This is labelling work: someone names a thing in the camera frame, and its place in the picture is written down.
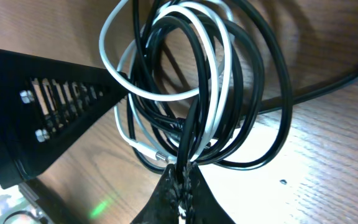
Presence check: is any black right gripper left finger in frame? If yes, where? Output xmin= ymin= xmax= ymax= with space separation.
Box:
xmin=131 ymin=164 xmax=180 ymax=224

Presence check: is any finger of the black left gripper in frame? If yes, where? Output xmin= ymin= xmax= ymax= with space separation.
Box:
xmin=0 ymin=49 xmax=127 ymax=189

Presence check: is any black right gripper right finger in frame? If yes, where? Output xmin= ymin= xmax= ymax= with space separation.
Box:
xmin=183 ymin=162 xmax=235 ymax=224

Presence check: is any black USB cable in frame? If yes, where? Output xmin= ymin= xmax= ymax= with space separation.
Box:
xmin=126 ymin=0 xmax=293 ymax=184

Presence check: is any white USB cable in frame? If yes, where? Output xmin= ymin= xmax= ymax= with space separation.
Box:
xmin=98 ymin=0 xmax=236 ymax=164

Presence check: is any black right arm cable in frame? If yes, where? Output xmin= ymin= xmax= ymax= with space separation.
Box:
xmin=241 ymin=40 xmax=358 ymax=121

